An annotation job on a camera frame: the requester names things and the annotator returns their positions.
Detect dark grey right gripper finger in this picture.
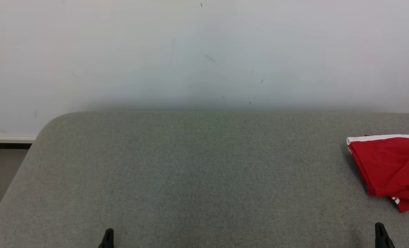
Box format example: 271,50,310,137
375,222,396,248

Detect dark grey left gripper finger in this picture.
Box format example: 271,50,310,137
98,228,115,248

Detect red shorts with white trim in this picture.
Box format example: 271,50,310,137
346,134,409,202

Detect white and black wall baseboard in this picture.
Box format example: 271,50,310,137
0,135,37,150

